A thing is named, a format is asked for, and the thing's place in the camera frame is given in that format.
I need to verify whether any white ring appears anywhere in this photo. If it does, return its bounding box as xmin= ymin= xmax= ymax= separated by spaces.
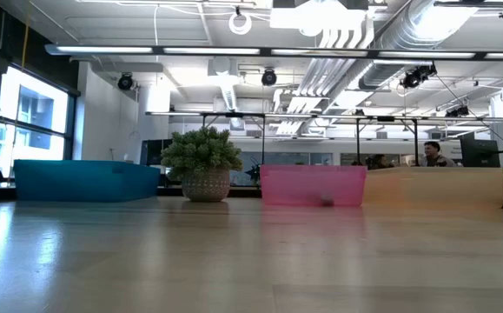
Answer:
xmin=228 ymin=11 xmax=254 ymax=37

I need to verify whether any dark background screen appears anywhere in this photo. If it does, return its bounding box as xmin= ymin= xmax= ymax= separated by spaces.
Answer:
xmin=140 ymin=138 xmax=174 ymax=167

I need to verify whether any silver air duct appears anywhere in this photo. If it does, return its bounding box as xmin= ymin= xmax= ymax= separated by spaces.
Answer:
xmin=320 ymin=0 xmax=486 ymax=90

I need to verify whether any orange plastic bin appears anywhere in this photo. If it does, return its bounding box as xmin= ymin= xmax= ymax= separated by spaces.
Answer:
xmin=362 ymin=167 xmax=503 ymax=210

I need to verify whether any green succulent in white pot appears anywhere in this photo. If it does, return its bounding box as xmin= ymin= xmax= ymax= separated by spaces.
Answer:
xmin=160 ymin=125 xmax=244 ymax=203

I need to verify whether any pink plastic bin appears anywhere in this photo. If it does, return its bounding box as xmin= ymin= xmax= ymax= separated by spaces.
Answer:
xmin=259 ymin=163 xmax=367 ymax=209

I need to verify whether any small black ceiling camera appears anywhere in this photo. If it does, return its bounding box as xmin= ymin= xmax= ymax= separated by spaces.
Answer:
xmin=445 ymin=105 xmax=470 ymax=118

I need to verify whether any blue plastic bin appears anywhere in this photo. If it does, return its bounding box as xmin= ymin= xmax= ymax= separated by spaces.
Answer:
xmin=13 ymin=159 xmax=162 ymax=203

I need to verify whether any black background gantry frame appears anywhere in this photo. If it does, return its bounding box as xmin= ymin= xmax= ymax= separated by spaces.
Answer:
xmin=145 ymin=110 xmax=421 ymax=167

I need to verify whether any black monitor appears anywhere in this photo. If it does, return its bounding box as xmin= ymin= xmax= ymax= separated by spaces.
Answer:
xmin=459 ymin=137 xmax=501 ymax=169

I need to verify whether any person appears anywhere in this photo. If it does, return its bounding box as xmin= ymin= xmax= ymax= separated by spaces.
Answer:
xmin=419 ymin=140 xmax=457 ymax=169
xmin=365 ymin=153 xmax=394 ymax=170

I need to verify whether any large window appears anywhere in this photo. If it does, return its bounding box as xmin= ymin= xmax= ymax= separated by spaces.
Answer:
xmin=0 ymin=64 xmax=78 ymax=179

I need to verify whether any overhead light bar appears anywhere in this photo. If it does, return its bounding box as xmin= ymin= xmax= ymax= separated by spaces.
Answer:
xmin=44 ymin=43 xmax=503 ymax=62

